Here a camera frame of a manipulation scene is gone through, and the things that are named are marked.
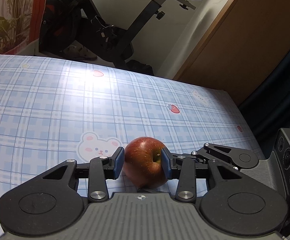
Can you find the red apple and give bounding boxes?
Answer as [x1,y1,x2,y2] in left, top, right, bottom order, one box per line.
[123,137,167,189]

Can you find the dark blue curtain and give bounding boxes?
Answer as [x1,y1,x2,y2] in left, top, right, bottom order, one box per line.
[238,50,290,157]

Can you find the blue plaid tablecloth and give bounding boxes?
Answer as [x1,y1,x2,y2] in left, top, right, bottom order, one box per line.
[0,55,263,235]

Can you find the black shoe on floor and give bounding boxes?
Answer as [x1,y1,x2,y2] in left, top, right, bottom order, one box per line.
[126,60,154,76]

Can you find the sandal on floor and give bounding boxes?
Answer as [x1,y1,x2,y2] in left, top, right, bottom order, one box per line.
[61,44,97,61]

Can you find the wooden door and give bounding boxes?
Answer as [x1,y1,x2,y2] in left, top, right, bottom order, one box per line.
[174,0,290,103]

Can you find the black exercise bike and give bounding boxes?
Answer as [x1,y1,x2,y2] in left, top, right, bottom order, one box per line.
[39,0,197,69]

